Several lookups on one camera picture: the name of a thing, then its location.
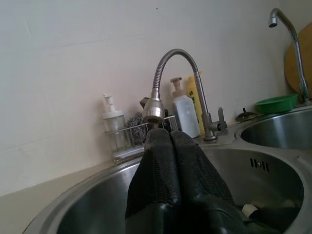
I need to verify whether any white pump bottle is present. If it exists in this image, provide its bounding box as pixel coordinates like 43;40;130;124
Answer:
170;77;201;139

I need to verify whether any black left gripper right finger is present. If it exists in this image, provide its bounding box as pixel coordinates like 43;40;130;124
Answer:
170;131;281;234

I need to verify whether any steel wire sink rack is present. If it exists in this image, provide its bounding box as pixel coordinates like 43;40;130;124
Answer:
104;116;177;164

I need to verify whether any green plastic bowl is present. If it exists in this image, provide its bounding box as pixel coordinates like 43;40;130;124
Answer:
255;93;299;114

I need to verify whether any round wooden cutting board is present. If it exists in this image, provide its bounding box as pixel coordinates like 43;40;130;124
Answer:
283;21;312;98

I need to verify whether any grey steel wool scrubber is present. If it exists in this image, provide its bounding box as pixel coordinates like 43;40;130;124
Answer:
127;112;149;144

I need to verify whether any stainless steel double sink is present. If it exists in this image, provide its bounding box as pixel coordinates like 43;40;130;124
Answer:
23;107;312;234

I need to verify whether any clear soap pump dispenser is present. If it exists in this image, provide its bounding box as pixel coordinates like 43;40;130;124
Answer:
101;94;127;149

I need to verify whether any dark brown scouring sponge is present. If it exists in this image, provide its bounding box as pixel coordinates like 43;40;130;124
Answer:
138;97;151;109

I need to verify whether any yellow detergent bottle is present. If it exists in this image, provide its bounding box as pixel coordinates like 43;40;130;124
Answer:
186;70;206;135

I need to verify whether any flexible gooseneck steel faucet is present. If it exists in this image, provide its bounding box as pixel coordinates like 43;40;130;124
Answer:
142;48;230;142

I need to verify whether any tall curved steel faucet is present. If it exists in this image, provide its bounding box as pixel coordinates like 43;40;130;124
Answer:
268;8;312;103

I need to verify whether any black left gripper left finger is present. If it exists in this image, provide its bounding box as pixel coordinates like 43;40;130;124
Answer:
124;128;186;234

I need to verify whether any black sink strainer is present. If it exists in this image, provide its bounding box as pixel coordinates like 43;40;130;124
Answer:
235;107;256;122

